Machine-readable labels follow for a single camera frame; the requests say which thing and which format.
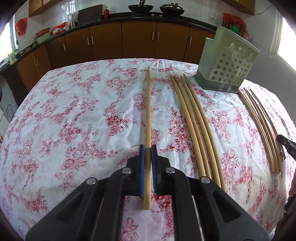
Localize brown upper cabinet left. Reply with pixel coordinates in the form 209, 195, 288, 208
29, 0, 62, 18

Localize black wok with lid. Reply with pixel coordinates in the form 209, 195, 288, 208
159, 3, 185, 16

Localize red plastic bag on wall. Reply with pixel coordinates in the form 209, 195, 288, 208
15, 18, 28, 37

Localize red bottle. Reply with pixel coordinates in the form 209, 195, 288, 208
103, 6, 109, 19

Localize glass cup holder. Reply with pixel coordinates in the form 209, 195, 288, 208
67, 12, 79, 28

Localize red bag with items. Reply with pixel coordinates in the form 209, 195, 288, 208
222, 13, 249, 39

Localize brown cabinet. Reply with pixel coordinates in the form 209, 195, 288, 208
29, 0, 62, 18
223, 0, 255, 16

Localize brown upper cabinet right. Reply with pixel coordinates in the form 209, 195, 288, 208
223, 0, 255, 16

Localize green perforated chopstick holder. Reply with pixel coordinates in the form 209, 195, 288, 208
194, 26, 260, 93

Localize bamboo chopstick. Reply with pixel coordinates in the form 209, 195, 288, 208
180, 76, 221, 186
243, 89, 276, 173
237, 89, 277, 173
250, 89, 286, 160
170, 75, 206, 179
144, 67, 152, 210
245, 89, 281, 174
171, 75, 211, 178
183, 74, 227, 192

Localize red white bag on counter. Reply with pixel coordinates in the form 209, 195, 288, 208
53, 22, 69, 35

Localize green basin with red bowl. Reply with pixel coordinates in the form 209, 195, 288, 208
34, 28, 52, 45

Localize floral red white tablecloth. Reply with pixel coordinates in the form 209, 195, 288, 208
1, 59, 295, 237

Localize black wok left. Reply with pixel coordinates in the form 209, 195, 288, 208
128, 0, 154, 14

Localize brown lower kitchen cabinets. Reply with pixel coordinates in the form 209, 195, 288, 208
14, 21, 215, 91

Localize person's hand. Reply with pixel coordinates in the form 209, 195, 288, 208
289, 172, 296, 197

